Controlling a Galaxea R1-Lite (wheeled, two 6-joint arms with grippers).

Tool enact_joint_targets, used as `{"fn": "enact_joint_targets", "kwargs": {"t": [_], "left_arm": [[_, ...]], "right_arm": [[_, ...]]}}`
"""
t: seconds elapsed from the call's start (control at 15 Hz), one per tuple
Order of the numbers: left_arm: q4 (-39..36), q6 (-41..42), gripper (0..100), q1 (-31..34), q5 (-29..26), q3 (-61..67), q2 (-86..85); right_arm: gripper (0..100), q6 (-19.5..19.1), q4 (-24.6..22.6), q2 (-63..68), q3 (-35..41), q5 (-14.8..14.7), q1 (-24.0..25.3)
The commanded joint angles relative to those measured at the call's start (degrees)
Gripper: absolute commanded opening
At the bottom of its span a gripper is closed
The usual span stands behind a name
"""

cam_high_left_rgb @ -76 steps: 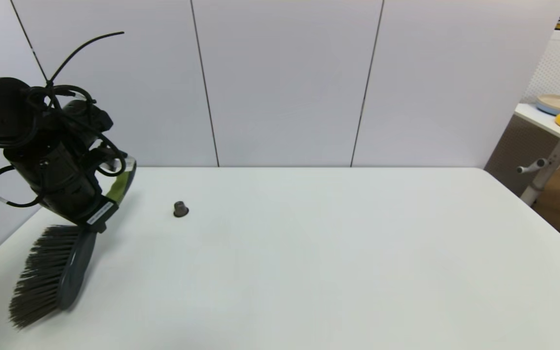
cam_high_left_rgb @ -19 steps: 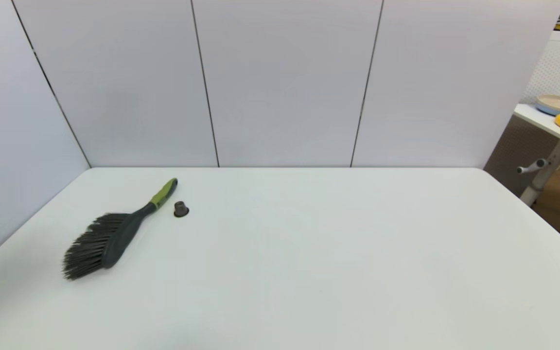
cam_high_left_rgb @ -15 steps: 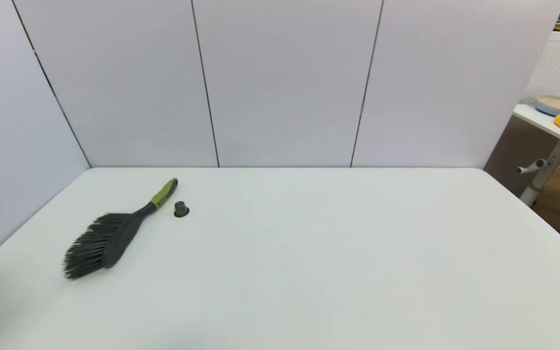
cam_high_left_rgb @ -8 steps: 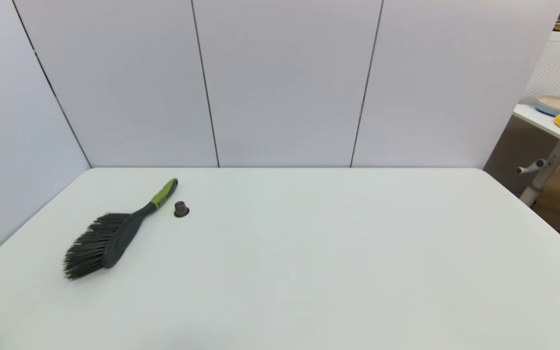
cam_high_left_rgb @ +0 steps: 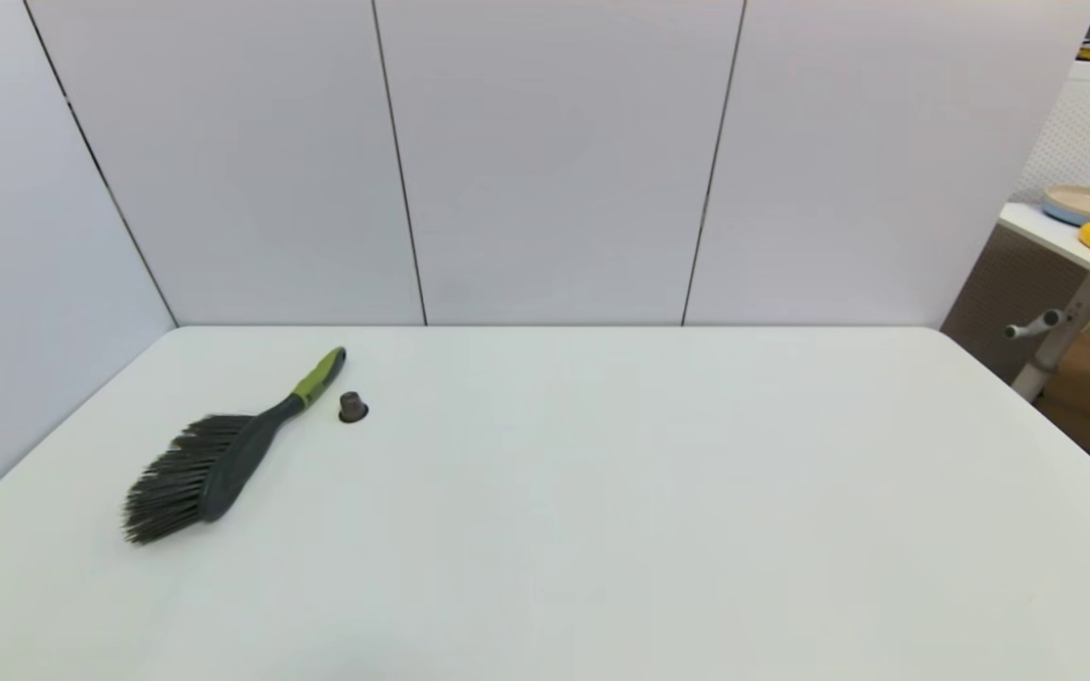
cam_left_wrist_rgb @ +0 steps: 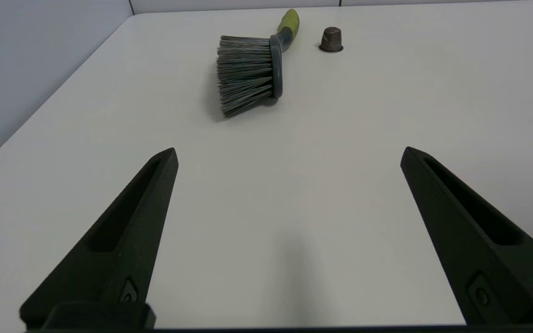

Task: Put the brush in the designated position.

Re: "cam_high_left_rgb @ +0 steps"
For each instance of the small grey capsule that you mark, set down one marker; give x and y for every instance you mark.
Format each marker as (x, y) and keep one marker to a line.
(353, 409)

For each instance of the white side table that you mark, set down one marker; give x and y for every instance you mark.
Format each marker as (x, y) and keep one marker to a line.
(1065, 238)

